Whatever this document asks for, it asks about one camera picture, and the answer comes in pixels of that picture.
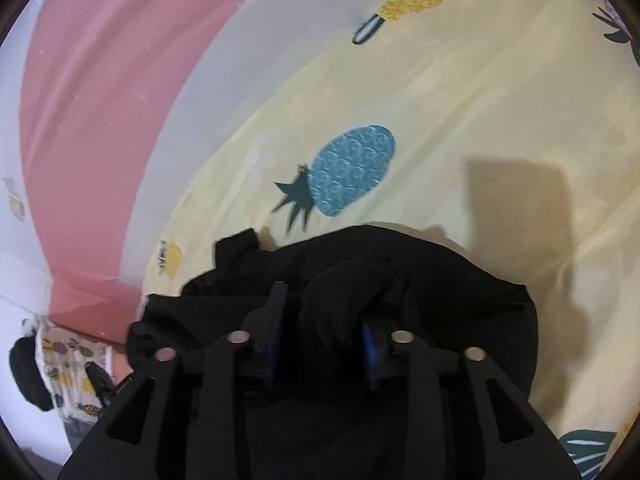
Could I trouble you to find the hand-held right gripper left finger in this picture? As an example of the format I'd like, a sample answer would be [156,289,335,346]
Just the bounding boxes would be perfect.
[57,281,292,480]

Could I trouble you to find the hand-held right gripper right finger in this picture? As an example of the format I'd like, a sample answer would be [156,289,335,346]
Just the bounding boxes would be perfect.
[357,317,584,480]

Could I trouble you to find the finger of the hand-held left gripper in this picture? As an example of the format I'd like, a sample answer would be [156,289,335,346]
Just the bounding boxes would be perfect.
[84,361,118,408]

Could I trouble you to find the black jacket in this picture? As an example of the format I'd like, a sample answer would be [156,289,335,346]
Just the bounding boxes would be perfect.
[125,225,539,480]

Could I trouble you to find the white pineapple print cloth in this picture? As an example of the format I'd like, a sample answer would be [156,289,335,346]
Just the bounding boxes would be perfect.
[22,317,115,423]

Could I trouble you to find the black bag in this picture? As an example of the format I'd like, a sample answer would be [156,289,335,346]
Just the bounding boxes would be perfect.
[8,336,55,412]

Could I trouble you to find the yellow pineapple print bed sheet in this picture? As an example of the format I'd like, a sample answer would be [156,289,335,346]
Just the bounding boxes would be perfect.
[141,0,640,480]

